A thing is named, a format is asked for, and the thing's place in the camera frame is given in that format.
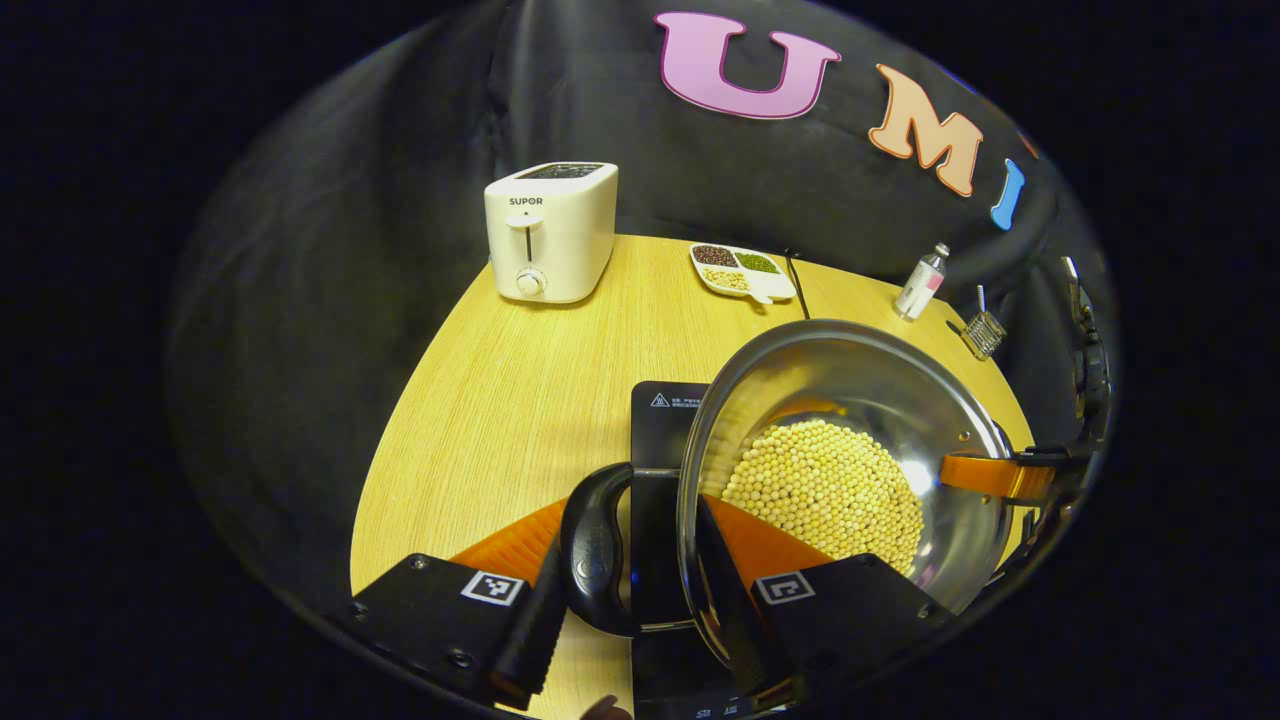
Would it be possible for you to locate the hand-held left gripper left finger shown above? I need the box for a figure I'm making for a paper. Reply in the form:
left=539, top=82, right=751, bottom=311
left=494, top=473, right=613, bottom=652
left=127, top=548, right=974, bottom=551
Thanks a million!
left=345, top=497, right=571, bottom=711

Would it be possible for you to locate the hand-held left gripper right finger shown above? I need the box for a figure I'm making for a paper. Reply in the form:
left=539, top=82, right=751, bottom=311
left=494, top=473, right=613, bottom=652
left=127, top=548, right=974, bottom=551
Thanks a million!
left=695, top=495, right=951, bottom=706

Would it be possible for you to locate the pile of yellow soybeans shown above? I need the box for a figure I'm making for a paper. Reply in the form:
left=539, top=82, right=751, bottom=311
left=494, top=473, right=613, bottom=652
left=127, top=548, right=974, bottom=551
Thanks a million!
left=720, top=419, right=926, bottom=576

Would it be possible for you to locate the stainless steel pot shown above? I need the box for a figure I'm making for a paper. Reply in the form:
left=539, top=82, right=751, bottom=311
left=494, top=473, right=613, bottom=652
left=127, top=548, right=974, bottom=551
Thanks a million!
left=558, top=319, right=1019, bottom=691

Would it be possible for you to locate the black induction cooktop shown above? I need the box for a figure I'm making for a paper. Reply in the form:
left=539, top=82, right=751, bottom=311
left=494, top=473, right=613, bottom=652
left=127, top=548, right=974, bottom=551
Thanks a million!
left=630, top=380, right=791, bottom=720

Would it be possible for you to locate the black tripod stand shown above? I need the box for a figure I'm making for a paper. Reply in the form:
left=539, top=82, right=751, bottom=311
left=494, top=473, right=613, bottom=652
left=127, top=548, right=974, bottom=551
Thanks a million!
left=1060, top=256, right=1113, bottom=446

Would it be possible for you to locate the clear bottle pink label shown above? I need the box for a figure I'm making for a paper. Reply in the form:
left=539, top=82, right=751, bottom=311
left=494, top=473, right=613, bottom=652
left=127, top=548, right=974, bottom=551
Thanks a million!
left=894, top=243, right=951, bottom=322

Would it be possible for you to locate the white divided bean dish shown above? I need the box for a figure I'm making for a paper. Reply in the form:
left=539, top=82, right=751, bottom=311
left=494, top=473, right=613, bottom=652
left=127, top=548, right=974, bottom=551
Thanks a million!
left=689, top=242, right=798, bottom=306

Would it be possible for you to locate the white toaster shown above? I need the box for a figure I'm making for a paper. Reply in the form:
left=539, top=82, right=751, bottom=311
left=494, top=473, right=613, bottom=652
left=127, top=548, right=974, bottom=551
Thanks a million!
left=484, top=162, right=619, bottom=305

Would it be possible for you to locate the wire mesh holder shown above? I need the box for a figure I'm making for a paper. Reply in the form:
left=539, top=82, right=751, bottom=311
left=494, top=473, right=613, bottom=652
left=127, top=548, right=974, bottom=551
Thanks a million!
left=960, top=310, right=1007, bottom=361

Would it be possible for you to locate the black power cable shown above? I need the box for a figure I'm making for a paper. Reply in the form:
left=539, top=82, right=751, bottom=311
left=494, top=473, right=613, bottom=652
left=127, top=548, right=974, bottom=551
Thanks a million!
left=783, top=250, right=811, bottom=321

